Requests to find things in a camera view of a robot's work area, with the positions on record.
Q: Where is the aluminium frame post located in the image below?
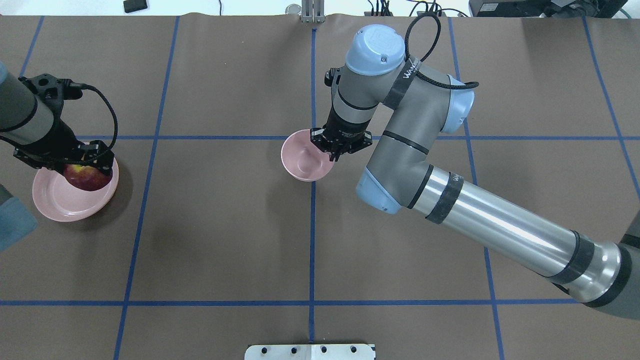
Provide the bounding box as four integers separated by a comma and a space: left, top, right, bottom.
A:
300, 0, 326, 24

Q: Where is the pink bowl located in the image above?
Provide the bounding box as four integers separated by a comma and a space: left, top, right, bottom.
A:
280, 129, 334, 182

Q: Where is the brown paper table cover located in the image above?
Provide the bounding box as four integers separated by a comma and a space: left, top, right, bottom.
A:
1, 14, 639, 360

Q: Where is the small black square box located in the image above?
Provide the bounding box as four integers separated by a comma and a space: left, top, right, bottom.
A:
122, 0, 148, 14

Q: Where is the red yellow apple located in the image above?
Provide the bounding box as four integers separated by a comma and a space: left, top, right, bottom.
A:
62, 164, 114, 192

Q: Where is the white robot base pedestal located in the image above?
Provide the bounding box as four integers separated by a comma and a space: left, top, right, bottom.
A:
244, 343, 377, 360

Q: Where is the pink plate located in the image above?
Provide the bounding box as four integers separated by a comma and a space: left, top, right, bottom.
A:
32, 158, 120, 223

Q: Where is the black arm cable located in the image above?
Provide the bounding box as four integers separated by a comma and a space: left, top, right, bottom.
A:
69, 82, 119, 161

